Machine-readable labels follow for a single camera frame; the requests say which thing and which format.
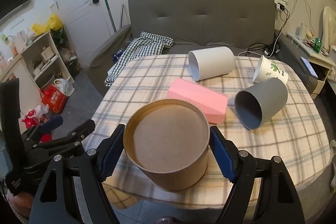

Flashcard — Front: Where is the grey sofa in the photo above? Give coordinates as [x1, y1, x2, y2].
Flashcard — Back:
[83, 0, 317, 95]

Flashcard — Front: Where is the green bottle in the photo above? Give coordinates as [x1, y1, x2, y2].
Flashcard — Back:
[313, 38, 322, 53]

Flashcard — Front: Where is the white bedside table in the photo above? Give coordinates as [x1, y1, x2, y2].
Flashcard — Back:
[286, 32, 335, 99]

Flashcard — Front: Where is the white cup green print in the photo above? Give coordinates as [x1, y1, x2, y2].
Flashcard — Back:
[252, 56, 288, 85]

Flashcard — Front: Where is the white door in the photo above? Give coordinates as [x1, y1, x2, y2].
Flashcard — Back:
[54, 0, 113, 67]

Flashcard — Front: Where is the blue snack packet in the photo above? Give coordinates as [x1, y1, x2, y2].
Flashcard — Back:
[112, 48, 125, 63]

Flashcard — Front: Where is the white electric kettle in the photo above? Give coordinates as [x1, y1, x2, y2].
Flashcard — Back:
[14, 30, 28, 53]

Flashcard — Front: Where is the grey cylinder cup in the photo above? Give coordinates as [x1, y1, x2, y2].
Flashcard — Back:
[234, 78, 288, 130]

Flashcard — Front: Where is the pink box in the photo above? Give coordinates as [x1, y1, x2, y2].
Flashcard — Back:
[167, 78, 228, 124]

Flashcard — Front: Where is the white shelf unit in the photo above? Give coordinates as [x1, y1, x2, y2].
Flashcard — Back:
[20, 32, 75, 89]

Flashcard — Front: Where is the black charger cable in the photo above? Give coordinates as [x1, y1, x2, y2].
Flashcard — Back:
[237, 4, 291, 57]

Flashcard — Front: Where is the plaid tablecloth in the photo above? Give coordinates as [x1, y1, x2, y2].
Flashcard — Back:
[83, 53, 332, 210]

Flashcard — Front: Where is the green broom handle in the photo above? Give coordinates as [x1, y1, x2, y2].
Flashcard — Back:
[104, 0, 117, 32]

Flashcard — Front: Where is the green checked cloth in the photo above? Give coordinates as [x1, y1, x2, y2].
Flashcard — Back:
[104, 32, 174, 87]

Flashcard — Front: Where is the brown kraft paper cup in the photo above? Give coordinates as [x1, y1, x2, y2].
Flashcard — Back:
[123, 99, 210, 192]

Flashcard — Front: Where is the yellow plastic bag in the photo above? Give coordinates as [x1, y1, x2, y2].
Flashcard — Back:
[31, 13, 63, 36]

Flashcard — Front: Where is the red shopping bag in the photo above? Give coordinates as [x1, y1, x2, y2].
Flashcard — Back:
[41, 85, 68, 114]

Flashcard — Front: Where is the white plastic bag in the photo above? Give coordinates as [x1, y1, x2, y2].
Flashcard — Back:
[54, 79, 75, 97]

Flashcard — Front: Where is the smartphone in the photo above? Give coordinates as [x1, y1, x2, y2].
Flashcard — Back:
[300, 57, 318, 79]

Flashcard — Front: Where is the white cylinder cup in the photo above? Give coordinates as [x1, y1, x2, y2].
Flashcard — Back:
[188, 47, 235, 81]

